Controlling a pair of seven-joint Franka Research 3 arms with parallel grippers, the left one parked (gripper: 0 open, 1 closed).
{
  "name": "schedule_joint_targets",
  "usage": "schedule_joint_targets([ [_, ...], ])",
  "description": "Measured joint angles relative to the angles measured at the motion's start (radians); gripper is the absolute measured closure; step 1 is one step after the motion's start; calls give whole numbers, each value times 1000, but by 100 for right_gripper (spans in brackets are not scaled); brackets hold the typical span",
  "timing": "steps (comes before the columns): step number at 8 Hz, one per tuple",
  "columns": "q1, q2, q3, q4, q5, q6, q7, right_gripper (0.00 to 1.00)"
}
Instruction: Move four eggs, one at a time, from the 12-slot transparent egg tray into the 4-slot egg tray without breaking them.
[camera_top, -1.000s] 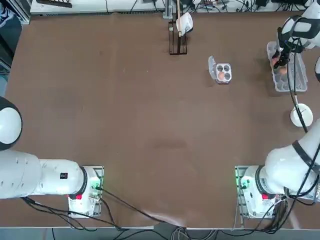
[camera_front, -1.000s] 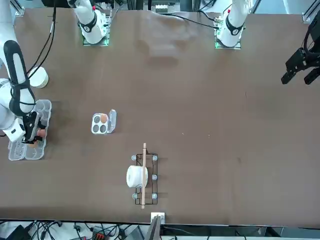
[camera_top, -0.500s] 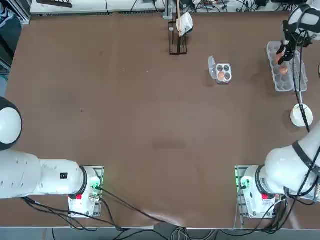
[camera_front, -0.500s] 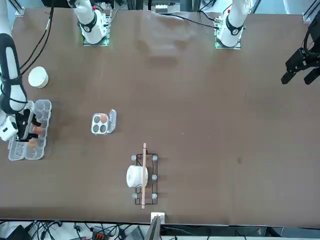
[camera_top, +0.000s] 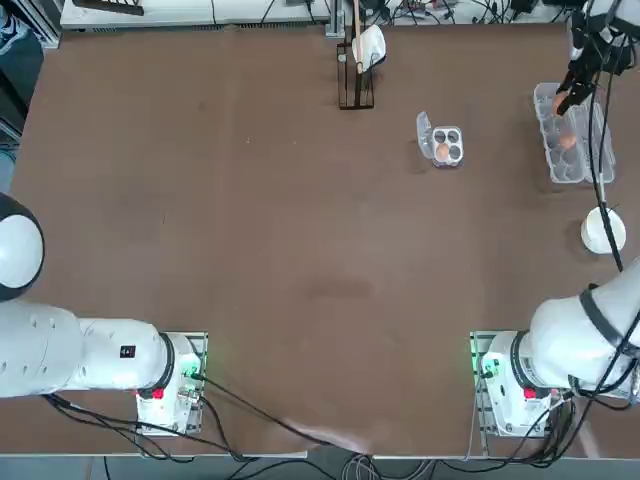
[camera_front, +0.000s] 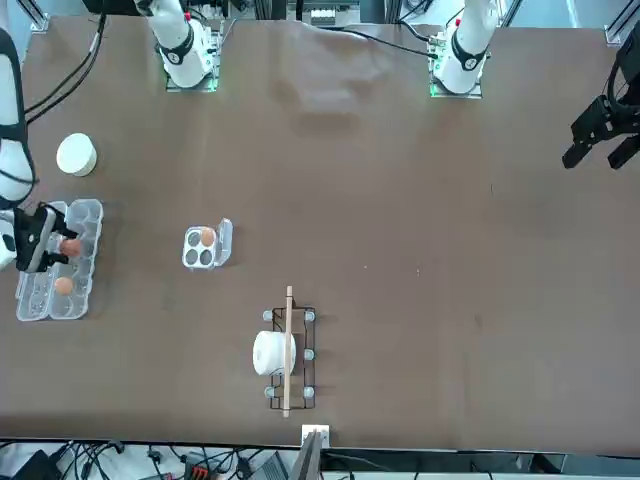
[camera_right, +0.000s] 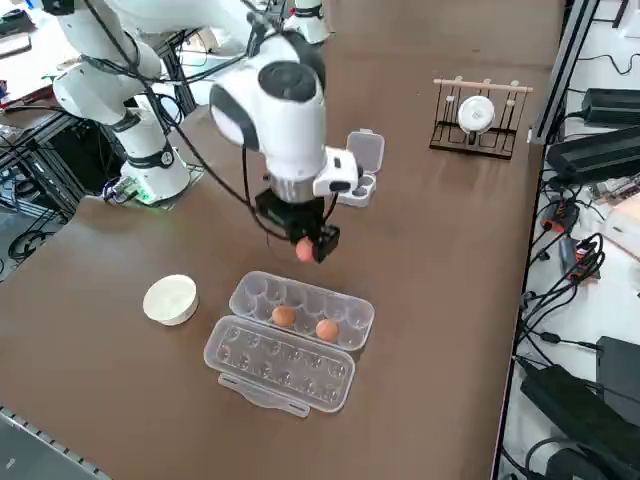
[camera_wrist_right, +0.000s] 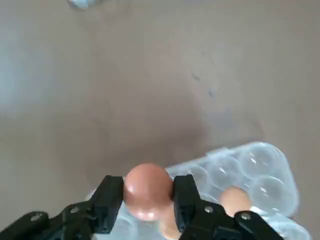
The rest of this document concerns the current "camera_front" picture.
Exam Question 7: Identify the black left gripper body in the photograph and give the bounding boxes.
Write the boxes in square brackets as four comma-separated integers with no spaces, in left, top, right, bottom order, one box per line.
[612,35,640,137]

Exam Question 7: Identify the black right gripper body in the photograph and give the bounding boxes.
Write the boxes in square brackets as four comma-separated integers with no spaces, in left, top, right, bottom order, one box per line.
[13,202,57,274]

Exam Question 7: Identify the transparent twelve-slot egg tray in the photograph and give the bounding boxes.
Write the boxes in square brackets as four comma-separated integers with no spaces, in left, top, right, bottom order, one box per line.
[15,198,105,323]

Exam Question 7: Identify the transparent four-slot egg tray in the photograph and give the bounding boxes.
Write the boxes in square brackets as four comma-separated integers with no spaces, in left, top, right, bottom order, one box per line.
[180,216,235,271]

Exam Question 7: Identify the white bowl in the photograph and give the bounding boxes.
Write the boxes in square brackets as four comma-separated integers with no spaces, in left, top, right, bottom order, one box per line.
[55,132,98,178]

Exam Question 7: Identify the grey power strip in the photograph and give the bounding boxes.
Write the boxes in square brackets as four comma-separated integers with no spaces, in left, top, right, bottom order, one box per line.
[308,5,337,27]

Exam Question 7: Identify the ribbed power adapter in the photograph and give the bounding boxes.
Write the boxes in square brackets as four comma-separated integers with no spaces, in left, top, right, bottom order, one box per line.
[252,452,290,480]

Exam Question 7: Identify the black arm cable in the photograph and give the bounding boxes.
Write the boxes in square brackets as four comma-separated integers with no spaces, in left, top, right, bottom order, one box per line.
[19,12,109,126]

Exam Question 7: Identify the black wire cup rack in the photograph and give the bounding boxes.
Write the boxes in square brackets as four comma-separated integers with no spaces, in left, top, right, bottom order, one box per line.
[261,285,318,419]

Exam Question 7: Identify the black table cable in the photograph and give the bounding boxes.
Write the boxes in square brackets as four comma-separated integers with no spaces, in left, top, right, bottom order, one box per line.
[298,20,437,59]

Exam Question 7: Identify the aluminium camera post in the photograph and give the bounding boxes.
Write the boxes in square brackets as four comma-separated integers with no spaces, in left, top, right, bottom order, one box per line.
[300,423,332,480]

